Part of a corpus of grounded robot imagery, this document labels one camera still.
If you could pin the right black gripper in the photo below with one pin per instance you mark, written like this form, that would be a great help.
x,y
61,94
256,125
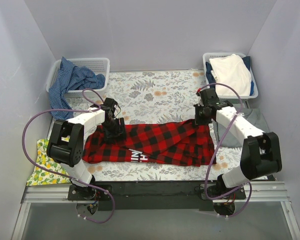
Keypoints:
x,y
200,120

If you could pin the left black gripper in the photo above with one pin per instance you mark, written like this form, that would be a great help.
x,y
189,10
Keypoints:
x,y
115,132

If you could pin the red black plaid shirt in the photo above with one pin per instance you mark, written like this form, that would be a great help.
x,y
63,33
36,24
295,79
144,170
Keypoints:
x,y
173,143

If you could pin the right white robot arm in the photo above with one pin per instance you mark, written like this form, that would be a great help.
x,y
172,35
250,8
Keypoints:
x,y
260,154

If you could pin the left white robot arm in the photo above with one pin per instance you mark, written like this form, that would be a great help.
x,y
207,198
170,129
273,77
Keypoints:
x,y
66,142

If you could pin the grey folded polo shirt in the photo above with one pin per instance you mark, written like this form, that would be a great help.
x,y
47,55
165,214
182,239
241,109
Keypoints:
x,y
253,115

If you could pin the right white plastic basket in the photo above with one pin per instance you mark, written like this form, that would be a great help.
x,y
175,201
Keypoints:
x,y
231,69

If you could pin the floral print table mat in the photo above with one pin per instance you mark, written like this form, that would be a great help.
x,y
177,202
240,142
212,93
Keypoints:
x,y
152,97

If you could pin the white folded shirt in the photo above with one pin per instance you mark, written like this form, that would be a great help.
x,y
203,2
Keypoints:
x,y
232,75

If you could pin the black base beam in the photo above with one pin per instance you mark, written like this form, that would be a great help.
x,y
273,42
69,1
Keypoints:
x,y
157,195

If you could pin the blue checked shirt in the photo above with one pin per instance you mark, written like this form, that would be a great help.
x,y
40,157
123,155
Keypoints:
x,y
71,77

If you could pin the lemon print cloth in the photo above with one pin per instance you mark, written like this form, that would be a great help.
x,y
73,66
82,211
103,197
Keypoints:
x,y
42,177

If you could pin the aluminium frame rail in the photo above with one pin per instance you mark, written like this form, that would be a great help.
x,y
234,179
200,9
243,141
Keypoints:
x,y
263,211

